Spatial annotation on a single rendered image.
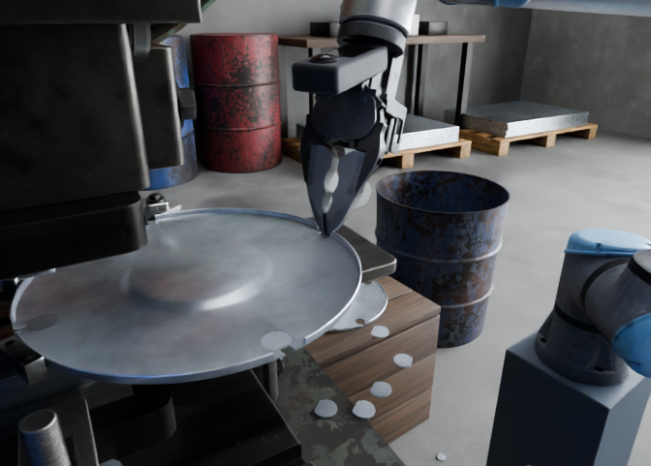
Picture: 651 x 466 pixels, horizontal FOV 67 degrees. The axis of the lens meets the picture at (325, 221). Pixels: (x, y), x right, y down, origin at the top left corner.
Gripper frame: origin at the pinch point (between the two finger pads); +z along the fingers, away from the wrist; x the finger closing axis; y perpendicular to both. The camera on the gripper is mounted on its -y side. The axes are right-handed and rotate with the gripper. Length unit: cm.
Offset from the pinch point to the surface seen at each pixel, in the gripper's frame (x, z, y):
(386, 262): -7.8, 2.3, -1.1
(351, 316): 20, 24, 59
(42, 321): 10.4, 10.6, -21.9
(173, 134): 2.4, -4.9, -20.0
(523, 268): -2, 13, 180
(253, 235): 6.4, 2.9, -3.0
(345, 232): -1.1, 0.8, 2.8
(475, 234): 5, 1, 102
